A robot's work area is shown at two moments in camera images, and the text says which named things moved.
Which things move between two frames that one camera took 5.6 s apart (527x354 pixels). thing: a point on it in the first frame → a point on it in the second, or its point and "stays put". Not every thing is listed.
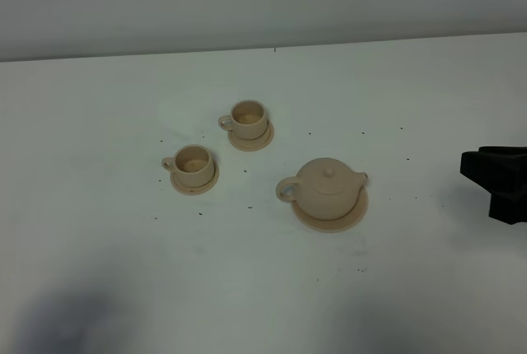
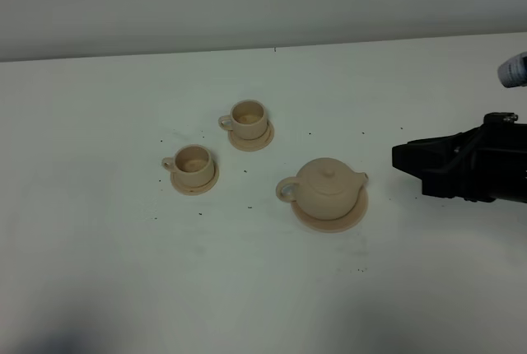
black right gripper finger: (509, 210) → (456, 181)
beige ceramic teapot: (325, 188) stays put
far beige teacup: (248, 119) stays put
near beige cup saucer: (196, 190) stays put
